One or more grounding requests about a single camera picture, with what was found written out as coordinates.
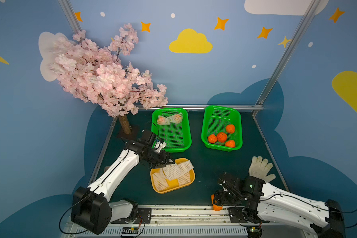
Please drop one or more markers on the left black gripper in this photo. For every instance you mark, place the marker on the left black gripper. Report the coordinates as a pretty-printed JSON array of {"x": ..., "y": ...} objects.
[{"x": 164, "y": 160}]

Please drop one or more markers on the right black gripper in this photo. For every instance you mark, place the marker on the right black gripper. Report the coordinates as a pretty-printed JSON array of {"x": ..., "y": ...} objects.
[{"x": 223, "y": 190}]

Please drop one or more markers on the bare orange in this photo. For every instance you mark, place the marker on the bare orange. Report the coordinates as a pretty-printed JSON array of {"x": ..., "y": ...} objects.
[
  {"x": 230, "y": 144},
  {"x": 216, "y": 202},
  {"x": 222, "y": 137},
  {"x": 230, "y": 129},
  {"x": 212, "y": 139}
]

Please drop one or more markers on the white foam net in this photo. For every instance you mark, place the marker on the white foam net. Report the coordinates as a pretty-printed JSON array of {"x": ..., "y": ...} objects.
[
  {"x": 172, "y": 171},
  {"x": 184, "y": 179},
  {"x": 159, "y": 182},
  {"x": 185, "y": 166}
]

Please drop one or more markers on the netted orange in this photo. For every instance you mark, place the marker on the netted orange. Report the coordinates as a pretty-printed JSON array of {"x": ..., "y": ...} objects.
[
  {"x": 176, "y": 118},
  {"x": 163, "y": 120}
]

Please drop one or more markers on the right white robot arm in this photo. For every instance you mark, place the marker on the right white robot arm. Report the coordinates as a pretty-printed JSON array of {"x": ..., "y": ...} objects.
[{"x": 322, "y": 219}]

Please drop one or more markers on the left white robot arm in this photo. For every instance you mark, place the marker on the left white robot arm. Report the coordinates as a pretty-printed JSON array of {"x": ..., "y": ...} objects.
[{"x": 90, "y": 205}]

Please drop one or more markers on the white cotton work glove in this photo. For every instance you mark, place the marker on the white cotton work glove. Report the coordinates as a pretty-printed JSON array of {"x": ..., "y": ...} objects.
[{"x": 260, "y": 169}]

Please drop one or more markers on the left green plastic basket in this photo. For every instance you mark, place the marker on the left green plastic basket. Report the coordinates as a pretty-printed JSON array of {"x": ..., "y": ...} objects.
[{"x": 176, "y": 136}]

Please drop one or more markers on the green plastic basket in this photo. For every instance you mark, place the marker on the green plastic basket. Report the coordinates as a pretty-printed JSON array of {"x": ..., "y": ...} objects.
[
  {"x": 176, "y": 136},
  {"x": 216, "y": 118}
]

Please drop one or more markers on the yellow plastic tray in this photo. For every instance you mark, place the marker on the yellow plastic tray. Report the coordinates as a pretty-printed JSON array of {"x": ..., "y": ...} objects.
[{"x": 173, "y": 185}]

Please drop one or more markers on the right green plastic basket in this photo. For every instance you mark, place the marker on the right green plastic basket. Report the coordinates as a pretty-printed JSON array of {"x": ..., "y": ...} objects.
[{"x": 216, "y": 118}]

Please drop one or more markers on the pink artificial blossom tree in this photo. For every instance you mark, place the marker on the pink artificial blossom tree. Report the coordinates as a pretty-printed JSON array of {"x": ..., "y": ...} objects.
[{"x": 96, "y": 75}]

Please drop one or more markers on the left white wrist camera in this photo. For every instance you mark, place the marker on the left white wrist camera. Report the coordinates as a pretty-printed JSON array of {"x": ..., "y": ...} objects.
[{"x": 160, "y": 144}]

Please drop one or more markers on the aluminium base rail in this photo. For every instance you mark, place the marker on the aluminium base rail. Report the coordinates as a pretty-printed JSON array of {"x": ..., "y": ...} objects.
[{"x": 201, "y": 221}]

